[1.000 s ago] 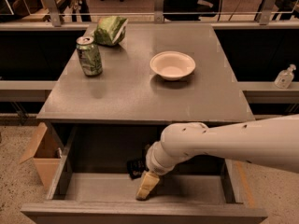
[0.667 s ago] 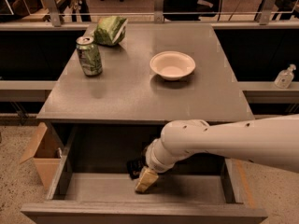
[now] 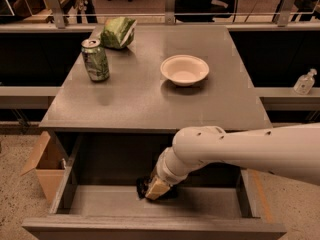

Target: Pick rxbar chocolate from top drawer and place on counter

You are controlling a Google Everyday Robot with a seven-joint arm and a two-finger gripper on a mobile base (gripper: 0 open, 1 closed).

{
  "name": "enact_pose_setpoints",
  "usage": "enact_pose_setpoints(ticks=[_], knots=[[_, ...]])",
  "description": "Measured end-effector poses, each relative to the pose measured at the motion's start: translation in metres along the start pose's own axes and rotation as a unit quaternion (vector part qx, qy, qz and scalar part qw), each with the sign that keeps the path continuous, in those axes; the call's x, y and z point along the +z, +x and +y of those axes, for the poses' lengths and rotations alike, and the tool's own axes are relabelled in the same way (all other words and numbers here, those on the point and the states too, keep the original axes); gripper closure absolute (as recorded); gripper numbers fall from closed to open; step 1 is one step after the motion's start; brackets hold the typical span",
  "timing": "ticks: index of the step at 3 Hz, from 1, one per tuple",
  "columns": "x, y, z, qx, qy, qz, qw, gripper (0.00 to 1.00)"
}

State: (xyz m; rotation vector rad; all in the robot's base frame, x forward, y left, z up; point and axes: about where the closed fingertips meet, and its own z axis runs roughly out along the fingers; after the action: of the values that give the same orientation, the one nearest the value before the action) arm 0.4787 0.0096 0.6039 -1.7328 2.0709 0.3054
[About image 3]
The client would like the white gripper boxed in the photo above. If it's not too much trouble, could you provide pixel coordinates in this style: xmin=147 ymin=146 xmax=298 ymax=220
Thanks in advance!
xmin=145 ymin=150 xmax=189 ymax=200

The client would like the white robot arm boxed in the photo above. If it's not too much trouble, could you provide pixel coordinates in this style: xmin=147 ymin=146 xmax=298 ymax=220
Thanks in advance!
xmin=145 ymin=123 xmax=320 ymax=200

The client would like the grey open top drawer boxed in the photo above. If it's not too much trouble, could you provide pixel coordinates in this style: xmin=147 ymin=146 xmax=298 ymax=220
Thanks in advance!
xmin=23 ymin=133 xmax=286 ymax=240

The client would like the brown cardboard box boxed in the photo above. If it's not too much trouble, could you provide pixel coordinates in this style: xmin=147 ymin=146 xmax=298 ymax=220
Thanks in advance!
xmin=20 ymin=131 xmax=67 ymax=204

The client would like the white paper bowl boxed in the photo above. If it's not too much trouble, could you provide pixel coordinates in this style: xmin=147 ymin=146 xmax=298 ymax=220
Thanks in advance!
xmin=160 ymin=55 xmax=210 ymax=87

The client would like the green soda can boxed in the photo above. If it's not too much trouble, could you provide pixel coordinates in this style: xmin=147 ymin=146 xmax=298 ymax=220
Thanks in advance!
xmin=81 ymin=38 xmax=109 ymax=82

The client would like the green chip bag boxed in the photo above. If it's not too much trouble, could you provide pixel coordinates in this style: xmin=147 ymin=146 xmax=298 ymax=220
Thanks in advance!
xmin=100 ymin=17 xmax=137 ymax=50

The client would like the black office chair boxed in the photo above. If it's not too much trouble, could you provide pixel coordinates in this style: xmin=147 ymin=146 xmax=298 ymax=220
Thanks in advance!
xmin=174 ymin=0 xmax=235 ymax=22

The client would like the metal railing with posts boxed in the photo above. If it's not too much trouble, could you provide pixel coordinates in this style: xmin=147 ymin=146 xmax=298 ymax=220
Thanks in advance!
xmin=1 ymin=0 xmax=320 ymax=29

